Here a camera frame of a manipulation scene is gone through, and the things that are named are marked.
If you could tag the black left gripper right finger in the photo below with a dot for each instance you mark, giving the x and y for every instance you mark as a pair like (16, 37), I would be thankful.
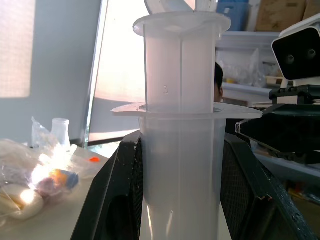
(260, 190)

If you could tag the clear plastic bag of items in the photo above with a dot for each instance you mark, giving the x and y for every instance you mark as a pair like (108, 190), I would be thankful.
(30, 180)

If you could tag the small clear glass flask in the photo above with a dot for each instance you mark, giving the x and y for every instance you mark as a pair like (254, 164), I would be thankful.
(61, 132)

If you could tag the red liquid spot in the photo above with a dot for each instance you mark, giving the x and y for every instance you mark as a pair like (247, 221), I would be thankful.
(94, 159)

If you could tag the white storage shelf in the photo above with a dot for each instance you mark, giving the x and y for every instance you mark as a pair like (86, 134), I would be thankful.
(247, 82)

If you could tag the leaning translucent panel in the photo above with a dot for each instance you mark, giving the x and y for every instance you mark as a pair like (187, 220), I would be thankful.
(117, 75)

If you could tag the large cardboard box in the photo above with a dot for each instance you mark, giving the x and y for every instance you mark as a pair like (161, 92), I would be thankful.
(278, 15)

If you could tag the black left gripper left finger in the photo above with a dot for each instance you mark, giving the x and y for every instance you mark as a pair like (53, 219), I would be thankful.
(110, 190)

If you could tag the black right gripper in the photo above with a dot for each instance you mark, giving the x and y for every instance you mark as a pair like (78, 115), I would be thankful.
(297, 93)

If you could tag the small cardboard box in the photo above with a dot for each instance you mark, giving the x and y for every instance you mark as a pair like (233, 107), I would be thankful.
(312, 8)

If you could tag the person with dark hair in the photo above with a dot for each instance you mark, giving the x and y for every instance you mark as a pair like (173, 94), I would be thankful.
(219, 80)

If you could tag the blue plastic crate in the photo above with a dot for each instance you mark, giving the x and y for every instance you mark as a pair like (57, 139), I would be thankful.
(233, 15)

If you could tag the translucent plastic syringe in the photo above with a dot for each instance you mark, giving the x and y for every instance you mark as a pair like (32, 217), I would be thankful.
(180, 140)

